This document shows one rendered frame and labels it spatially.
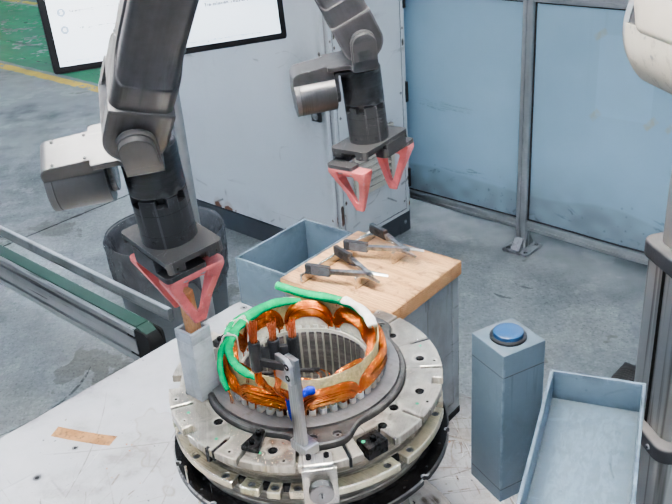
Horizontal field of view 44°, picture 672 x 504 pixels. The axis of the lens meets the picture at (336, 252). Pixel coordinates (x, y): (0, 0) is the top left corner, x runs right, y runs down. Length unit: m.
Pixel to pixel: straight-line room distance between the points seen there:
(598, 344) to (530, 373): 1.87
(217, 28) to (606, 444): 1.28
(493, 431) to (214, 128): 2.73
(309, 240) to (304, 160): 1.94
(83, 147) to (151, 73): 0.13
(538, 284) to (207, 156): 1.58
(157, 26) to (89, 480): 0.88
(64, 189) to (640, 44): 0.64
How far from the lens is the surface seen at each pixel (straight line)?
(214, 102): 3.68
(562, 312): 3.18
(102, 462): 1.42
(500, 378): 1.13
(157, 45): 0.69
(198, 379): 0.94
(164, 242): 0.84
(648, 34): 0.99
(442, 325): 1.28
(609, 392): 1.04
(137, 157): 0.75
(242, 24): 1.93
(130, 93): 0.72
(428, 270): 1.24
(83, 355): 3.20
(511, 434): 1.20
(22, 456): 1.49
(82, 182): 0.81
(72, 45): 1.87
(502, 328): 1.14
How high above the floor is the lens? 1.66
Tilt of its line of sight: 27 degrees down
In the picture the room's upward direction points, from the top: 5 degrees counter-clockwise
